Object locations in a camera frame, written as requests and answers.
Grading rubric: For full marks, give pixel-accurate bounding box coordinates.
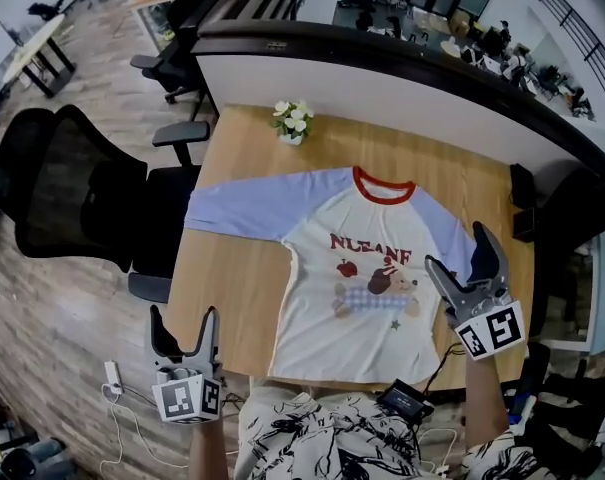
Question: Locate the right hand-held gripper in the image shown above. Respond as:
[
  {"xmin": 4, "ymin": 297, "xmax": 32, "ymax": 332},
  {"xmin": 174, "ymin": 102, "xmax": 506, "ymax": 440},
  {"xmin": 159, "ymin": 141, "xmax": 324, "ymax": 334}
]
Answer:
[{"xmin": 424, "ymin": 221, "xmax": 527, "ymax": 362}]

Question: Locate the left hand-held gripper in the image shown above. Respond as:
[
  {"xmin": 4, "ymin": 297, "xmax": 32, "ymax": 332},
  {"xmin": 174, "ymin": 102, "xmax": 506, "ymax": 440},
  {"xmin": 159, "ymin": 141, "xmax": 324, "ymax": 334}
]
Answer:
[{"xmin": 149, "ymin": 303, "xmax": 223, "ymax": 425}]

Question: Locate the white and blue raglan shirt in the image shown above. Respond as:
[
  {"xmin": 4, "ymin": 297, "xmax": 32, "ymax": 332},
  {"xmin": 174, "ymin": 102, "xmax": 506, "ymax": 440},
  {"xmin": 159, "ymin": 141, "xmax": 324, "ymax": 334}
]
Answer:
[{"xmin": 183, "ymin": 165, "xmax": 481, "ymax": 387}]

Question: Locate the person's right forearm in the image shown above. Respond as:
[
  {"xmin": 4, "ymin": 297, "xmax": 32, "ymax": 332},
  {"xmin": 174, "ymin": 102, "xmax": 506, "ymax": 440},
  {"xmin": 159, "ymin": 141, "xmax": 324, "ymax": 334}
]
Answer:
[{"xmin": 464, "ymin": 352, "xmax": 511, "ymax": 452}]

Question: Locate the person's left forearm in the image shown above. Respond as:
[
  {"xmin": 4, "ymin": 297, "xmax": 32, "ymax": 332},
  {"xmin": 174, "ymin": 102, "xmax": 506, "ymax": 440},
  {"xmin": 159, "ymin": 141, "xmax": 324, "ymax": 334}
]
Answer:
[{"xmin": 187, "ymin": 420, "xmax": 231, "ymax": 480}]

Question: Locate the white power strip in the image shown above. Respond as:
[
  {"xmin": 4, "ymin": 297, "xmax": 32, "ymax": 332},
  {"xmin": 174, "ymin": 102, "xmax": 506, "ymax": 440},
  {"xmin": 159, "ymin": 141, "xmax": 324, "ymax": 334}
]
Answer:
[{"xmin": 103, "ymin": 360, "xmax": 126, "ymax": 397}]

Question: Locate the black pouch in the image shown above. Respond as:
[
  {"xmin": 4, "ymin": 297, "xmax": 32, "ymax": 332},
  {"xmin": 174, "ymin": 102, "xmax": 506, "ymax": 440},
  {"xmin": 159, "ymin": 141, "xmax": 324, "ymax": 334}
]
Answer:
[{"xmin": 509, "ymin": 162, "xmax": 536, "ymax": 207}]

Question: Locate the black high-back office chair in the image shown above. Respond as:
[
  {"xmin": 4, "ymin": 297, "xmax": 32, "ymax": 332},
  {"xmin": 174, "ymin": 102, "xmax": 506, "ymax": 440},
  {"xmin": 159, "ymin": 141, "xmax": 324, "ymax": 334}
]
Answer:
[{"xmin": 531, "ymin": 167, "xmax": 605, "ymax": 344}]

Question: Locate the small black screen device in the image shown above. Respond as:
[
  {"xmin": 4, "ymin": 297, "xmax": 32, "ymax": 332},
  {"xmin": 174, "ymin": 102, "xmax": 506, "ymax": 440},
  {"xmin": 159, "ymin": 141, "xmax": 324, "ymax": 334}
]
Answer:
[{"xmin": 375, "ymin": 377, "xmax": 436, "ymax": 425}]

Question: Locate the black bag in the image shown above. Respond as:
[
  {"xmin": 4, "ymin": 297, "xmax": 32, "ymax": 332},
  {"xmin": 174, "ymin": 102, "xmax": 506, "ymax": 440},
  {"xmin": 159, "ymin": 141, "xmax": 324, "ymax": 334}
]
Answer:
[{"xmin": 501, "ymin": 342, "xmax": 605, "ymax": 449}]

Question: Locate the black white patterned clothing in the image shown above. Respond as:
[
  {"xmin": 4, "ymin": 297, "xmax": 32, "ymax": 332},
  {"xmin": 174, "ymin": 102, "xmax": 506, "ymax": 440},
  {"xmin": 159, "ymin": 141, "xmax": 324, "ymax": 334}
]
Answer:
[{"xmin": 234, "ymin": 385, "xmax": 548, "ymax": 480}]

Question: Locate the black mesh office chair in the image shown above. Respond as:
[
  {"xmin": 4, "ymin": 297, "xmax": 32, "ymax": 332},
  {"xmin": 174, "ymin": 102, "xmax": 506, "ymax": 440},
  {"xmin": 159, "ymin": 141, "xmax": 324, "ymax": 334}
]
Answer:
[{"xmin": 0, "ymin": 104, "xmax": 212, "ymax": 305}]

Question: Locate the white desk partition black trim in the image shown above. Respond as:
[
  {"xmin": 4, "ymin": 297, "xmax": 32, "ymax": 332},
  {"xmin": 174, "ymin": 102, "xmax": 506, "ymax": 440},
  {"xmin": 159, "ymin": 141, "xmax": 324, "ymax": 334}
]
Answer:
[{"xmin": 191, "ymin": 20, "xmax": 605, "ymax": 209}]

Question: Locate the potted white flower plant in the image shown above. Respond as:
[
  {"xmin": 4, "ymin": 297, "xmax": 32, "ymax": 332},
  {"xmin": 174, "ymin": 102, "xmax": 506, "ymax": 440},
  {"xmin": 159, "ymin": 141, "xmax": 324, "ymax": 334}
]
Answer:
[{"xmin": 269, "ymin": 99, "xmax": 316, "ymax": 147}]

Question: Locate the black office chair with headrest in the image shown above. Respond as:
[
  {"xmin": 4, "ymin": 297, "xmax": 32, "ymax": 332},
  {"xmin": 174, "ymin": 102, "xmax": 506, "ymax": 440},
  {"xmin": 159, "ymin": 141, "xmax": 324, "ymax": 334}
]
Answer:
[{"xmin": 130, "ymin": 0, "xmax": 221, "ymax": 105}]

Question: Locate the round white table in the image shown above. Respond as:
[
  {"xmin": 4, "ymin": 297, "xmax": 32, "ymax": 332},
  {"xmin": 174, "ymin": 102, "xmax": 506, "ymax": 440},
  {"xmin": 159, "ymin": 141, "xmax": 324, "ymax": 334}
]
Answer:
[{"xmin": 1, "ymin": 12, "xmax": 78, "ymax": 99}]

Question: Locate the white power cable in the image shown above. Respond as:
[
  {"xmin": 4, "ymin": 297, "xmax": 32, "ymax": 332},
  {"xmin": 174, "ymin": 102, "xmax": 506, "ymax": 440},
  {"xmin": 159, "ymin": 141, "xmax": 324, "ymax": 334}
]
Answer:
[{"xmin": 99, "ymin": 382, "xmax": 193, "ymax": 480}]

